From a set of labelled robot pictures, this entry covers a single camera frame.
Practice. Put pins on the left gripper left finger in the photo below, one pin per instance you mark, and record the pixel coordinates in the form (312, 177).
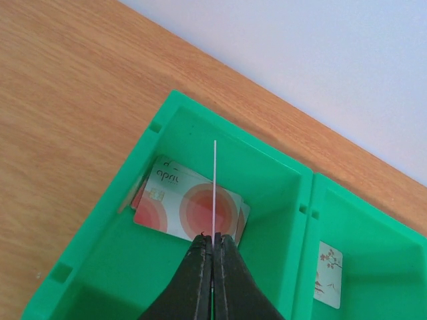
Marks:
(188, 294)

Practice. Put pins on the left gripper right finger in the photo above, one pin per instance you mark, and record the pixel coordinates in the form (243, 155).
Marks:
(235, 293)

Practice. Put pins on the red circle white card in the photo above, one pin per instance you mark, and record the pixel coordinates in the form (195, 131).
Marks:
(243, 220)

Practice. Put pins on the green two-compartment bin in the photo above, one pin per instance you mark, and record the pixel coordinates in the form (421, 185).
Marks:
(276, 210)

